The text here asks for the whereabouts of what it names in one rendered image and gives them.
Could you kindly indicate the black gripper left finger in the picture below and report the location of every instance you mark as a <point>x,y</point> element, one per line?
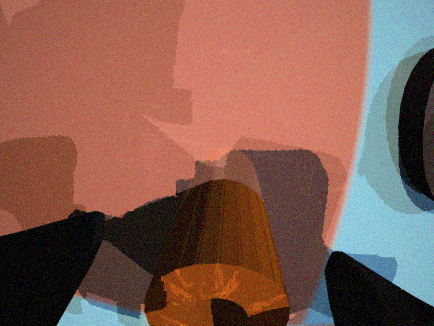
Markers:
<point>42,268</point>

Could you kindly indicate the orange knob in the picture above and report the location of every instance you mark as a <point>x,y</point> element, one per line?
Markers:
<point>219,266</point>

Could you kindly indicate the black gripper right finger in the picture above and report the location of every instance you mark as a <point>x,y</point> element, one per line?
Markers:
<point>360,297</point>

